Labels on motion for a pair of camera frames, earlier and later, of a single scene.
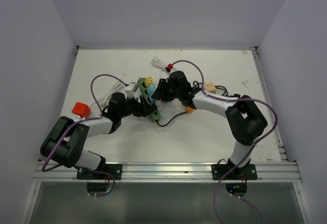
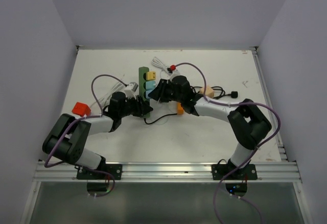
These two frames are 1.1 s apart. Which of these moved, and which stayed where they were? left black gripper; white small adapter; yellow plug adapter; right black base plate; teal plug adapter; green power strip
Moved: green power strip; yellow plug adapter
Stayed: right black base plate; teal plug adapter; left black gripper; white small adapter
